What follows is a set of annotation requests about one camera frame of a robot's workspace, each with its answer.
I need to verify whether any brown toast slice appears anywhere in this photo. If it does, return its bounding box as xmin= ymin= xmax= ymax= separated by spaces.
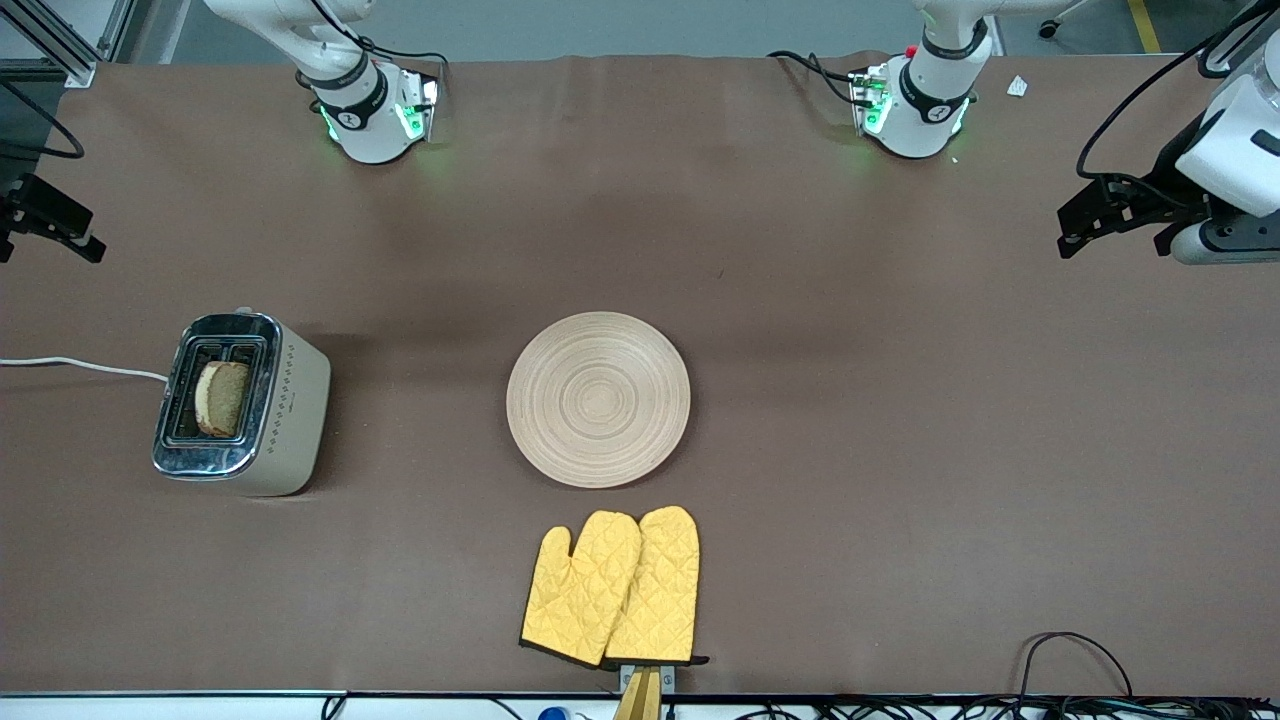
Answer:
xmin=193 ymin=360 xmax=253 ymax=439

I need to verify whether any black left base cable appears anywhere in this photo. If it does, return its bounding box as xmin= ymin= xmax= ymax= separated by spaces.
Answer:
xmin=767 ymin=50 xmax=863 ymax=107

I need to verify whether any white toaster power cord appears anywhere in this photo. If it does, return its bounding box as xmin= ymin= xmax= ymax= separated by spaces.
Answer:
xmin=0 ymin=356 xmax=169 ymax=384

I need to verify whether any aluminium frame profile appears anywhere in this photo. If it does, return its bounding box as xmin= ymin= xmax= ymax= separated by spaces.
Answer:
xmin=0 ymin=0 xmax=136 ymax=89

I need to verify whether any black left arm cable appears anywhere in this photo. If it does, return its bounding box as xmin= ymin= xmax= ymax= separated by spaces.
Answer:
xmin=1076 ymin=0 xmax=1280 ymax=183

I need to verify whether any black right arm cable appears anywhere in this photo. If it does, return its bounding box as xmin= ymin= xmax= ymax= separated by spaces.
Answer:
xmin=0 ymin=78 xmax=87 ymax=161

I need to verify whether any round wooden plate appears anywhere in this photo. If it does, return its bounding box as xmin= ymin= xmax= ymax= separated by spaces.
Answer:
xmin=506 ymin=311 xmax=692 ymax=490

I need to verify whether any office chair caster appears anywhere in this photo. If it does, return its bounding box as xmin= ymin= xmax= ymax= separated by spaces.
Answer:
xmin=1038 ymin=0 xmax=1101 ymax=41

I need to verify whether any black base cable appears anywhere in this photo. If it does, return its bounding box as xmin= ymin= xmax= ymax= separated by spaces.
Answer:
xmin=767 ymin=50 xmax=863 ymax=107
xmin=310 ymin=0 xmax=451 ymax=73

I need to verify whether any black right base cable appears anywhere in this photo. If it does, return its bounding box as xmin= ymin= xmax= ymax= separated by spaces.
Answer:
xmin=310 ymin=0 xmax=451 ymax=73

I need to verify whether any brown table cover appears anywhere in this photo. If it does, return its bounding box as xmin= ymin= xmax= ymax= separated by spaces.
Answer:
xmin=0 ymin=50 xmax=1280 ymax=698

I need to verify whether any yellow quilted oven mitt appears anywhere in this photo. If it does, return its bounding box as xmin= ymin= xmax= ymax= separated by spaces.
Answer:
xmin=520 ymin=511 xmax=643 ymax=668
xmin=603 ymin=505 xmax=709 ymax=668

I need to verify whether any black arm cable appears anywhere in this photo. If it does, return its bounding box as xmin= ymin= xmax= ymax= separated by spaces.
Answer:
xmin=1076 ymin=0 xmax=1280 ymax=183
xmin=0 ymin=78 xmax=87 ymax=161

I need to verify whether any black looped cable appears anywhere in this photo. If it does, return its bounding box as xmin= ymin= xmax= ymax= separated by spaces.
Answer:
xmin=1018 ymin=632 xmax=1136 ymax=701

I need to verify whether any beige chrome toaster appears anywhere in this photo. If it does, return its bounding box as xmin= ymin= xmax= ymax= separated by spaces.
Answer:
xmin=152 ymin=308 xmax=332 ymax=498

